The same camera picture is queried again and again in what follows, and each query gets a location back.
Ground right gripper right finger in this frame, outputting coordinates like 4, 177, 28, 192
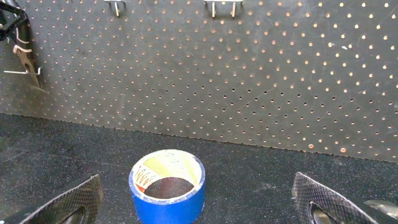
291, 171, 398, 224

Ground pliers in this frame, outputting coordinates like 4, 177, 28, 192
11, 18, 42, 88

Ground black pegboard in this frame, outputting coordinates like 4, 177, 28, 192
0, 0, 398, 164

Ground metal hook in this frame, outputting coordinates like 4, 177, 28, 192
203, 0, 244, 19
2, 67, 43, 76
104, 0, 127, 18

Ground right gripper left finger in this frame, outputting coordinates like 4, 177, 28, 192
0, 174, 103, 224

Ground roll of blue tape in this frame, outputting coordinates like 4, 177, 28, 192
128, 149, 206, 224

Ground hammer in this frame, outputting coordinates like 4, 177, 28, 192
363, 200, 398, 220

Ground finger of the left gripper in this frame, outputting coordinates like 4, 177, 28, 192
0, 1, 29, 42

